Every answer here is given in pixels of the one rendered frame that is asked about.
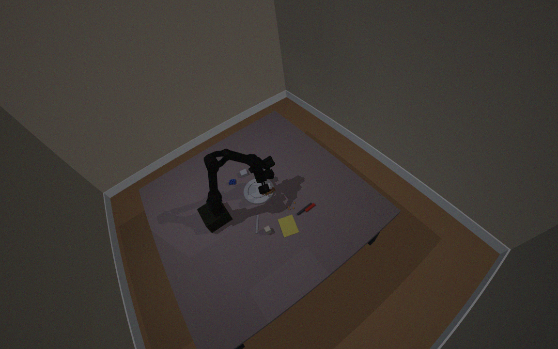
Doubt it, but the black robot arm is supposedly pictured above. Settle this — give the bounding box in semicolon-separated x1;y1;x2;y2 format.
203;149;275;218

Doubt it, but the yellow flat rectangular sheet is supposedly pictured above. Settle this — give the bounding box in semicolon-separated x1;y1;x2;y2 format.
278;215;299;237

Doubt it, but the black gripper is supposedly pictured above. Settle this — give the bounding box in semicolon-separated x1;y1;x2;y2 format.
254;173;270;194

